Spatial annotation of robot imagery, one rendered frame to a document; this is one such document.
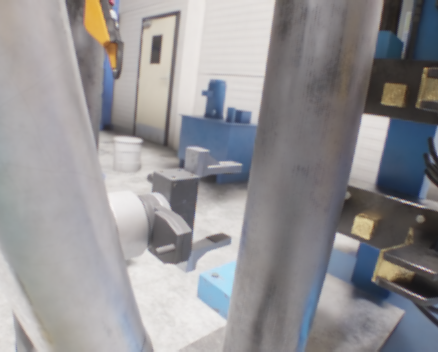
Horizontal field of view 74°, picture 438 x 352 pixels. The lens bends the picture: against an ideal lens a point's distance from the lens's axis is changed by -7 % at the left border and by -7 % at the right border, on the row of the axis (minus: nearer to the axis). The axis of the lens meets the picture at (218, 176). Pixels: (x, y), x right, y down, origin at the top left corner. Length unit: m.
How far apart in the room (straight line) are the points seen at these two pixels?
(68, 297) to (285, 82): 0.51
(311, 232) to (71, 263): 0.51
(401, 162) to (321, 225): 0.83
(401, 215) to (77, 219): 1.13
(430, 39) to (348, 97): 0.88
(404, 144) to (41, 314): 1.35
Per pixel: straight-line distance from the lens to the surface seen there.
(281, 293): 0.70
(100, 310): 0.23
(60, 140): 0.17
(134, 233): 0.39
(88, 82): 1.67
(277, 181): 0.61
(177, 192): 0.43
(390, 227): 1.24
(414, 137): 1.41
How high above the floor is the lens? 0.86
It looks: 14 degrees down
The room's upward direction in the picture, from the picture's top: 7 degrees clockwise
